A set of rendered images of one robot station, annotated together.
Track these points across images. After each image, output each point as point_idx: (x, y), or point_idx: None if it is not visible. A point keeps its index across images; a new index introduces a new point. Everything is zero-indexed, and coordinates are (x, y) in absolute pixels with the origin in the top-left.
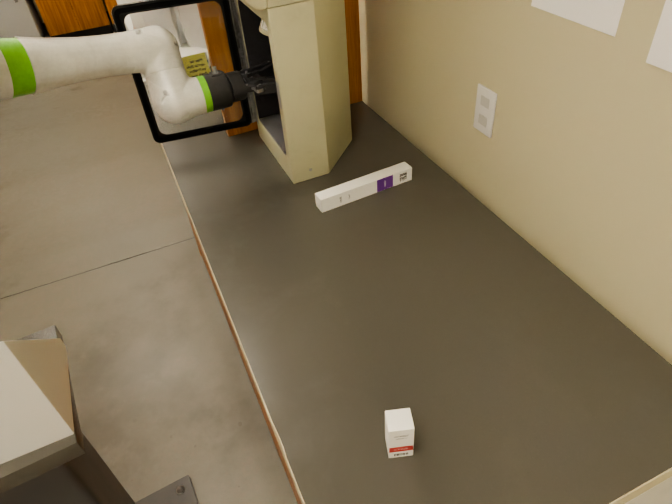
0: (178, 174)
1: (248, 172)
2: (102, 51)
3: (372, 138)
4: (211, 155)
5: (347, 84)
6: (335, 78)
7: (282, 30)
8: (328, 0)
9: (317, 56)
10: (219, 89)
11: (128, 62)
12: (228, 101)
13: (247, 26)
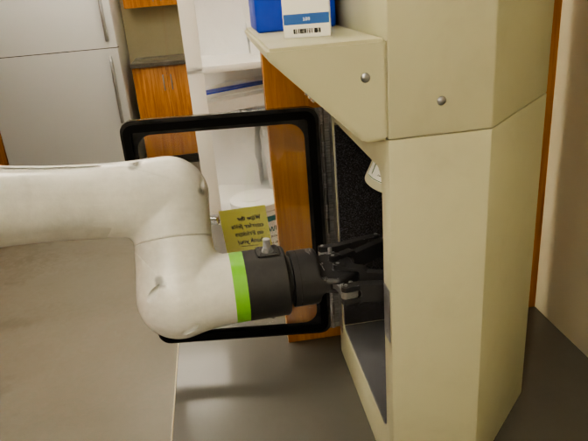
0: (181, 410)
1: (306, 434)
2: (47, 196)
3: (565, 396)
4: (249, 378)
5: (527, 291)
6: (509, 283)
7: (414, 186)
8: (518, 134)
9: (483, 244)
10: (268, 283)
11: (98, 219)
12: (283, 307)
13: (346, 170)
